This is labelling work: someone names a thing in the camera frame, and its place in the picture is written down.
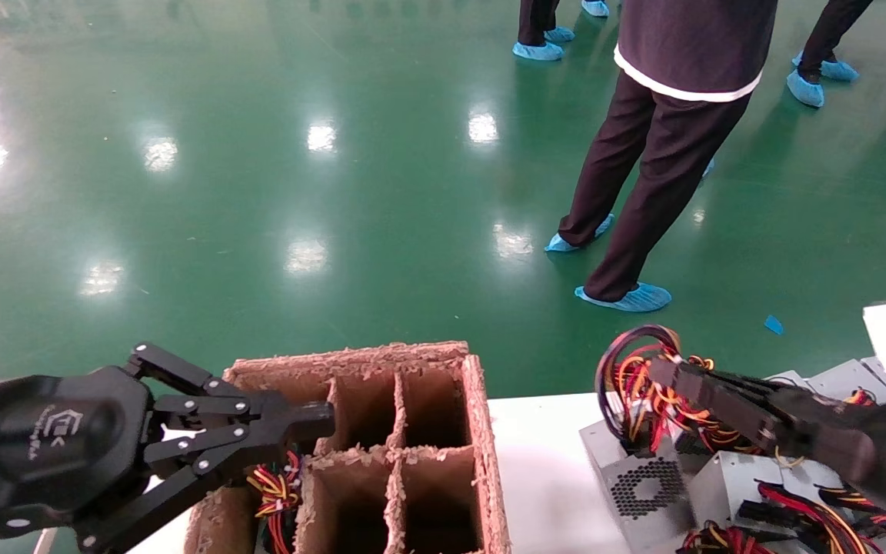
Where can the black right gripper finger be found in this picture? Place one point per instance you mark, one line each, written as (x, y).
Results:
(735, 423)
(712, 381)

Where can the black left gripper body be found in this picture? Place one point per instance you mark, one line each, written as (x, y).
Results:
(51, 446)

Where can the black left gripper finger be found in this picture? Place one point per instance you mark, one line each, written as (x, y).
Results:
(204, 405)
(204, 445)

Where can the blue scrap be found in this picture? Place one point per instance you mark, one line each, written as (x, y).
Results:
(773, 325)

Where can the blue shoe cover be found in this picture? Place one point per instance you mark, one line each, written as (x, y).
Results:
(537, 52)
(708, 168)
(635, 298)
(837, 71)
(804, 90)
(560, 35)
(595, 8)
(564, 245)

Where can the person in dark trousers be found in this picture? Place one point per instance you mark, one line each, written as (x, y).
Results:
(651, 154)

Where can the brown cardboard divider box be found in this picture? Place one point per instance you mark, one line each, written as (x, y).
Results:
(481, 462)

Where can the person legs black trousers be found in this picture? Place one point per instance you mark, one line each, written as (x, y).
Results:
(829, 31)
(537, 19)

